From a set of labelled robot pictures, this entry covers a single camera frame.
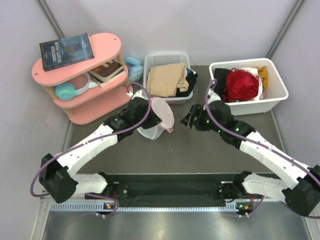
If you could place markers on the pink three-tier shelf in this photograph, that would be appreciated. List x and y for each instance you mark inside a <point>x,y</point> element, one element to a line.
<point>95,102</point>

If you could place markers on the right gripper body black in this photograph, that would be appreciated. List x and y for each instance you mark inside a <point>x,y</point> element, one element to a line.
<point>204,122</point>

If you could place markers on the white plastic bin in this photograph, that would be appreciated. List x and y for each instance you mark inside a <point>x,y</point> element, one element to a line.
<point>275,92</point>

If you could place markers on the black garment in basket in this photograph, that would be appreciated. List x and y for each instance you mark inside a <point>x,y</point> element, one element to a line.
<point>191,78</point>

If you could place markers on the beige folded garment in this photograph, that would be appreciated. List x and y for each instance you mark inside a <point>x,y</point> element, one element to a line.
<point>164,80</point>

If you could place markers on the pink white mesh laundry bag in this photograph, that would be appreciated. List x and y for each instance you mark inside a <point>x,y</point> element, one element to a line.
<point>165,114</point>

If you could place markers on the red lace bra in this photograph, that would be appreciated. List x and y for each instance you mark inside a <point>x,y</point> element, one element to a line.
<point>241,86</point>

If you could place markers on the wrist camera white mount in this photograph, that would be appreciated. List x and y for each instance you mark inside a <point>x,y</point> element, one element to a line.
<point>212,97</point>
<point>138,94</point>

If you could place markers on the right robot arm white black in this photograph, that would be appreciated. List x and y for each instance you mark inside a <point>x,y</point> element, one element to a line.
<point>297,185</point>

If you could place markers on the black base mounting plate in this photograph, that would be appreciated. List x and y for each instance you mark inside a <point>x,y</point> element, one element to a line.
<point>172,189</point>

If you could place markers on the black bra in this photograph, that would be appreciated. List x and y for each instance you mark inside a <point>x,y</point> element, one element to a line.
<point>220,74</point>

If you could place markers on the mustard yellow garment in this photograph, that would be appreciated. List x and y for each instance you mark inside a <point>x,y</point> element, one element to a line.
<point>263,74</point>

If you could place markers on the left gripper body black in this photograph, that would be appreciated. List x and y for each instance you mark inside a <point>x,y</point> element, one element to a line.
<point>149,121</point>

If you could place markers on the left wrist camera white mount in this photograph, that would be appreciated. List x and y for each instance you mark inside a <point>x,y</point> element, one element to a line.
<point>138,94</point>

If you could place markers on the aluminium rail with cable duct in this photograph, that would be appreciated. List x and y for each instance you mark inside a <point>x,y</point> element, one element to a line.
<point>153,203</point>

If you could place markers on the teal white headphones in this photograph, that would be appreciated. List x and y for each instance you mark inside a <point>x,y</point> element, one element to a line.
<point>68,90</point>

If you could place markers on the dark blue hardcover book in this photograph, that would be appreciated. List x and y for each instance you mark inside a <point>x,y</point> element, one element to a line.
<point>66,51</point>

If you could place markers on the grey perforated plastic basket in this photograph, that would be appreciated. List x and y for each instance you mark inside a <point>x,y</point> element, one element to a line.
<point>164,58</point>

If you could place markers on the light blue headphones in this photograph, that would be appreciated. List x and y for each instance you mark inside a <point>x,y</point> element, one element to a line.
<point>135,69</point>

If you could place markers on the brown book on shelf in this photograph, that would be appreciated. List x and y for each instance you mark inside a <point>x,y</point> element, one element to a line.
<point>107,72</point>

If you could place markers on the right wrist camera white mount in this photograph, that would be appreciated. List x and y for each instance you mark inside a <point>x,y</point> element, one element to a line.
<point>212,97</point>

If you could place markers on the white garment in bin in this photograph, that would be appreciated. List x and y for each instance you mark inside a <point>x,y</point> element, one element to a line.
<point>255,73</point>

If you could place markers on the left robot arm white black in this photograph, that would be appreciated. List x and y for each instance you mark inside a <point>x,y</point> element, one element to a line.
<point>60,177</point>

